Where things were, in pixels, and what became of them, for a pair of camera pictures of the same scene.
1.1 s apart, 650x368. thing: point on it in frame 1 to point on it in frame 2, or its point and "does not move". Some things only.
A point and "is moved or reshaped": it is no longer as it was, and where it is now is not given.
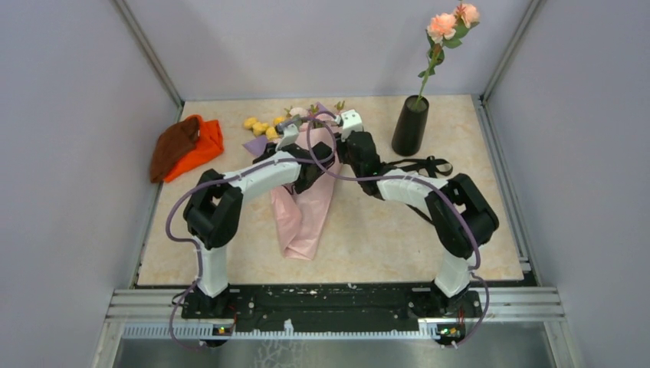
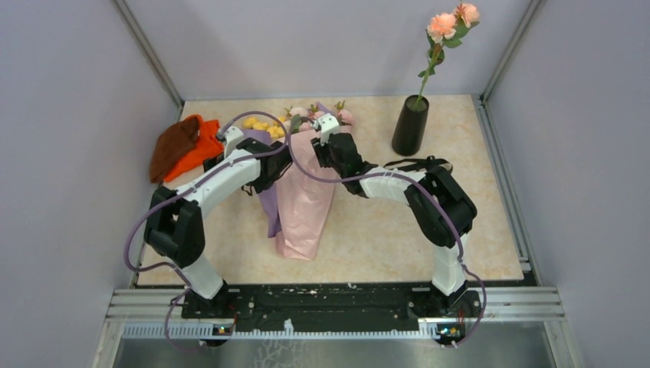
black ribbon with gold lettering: [434, 166] does not move
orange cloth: [209, 145] does not move
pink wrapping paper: [299, 214] does not move
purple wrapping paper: [257, 146] is moved or reshaped
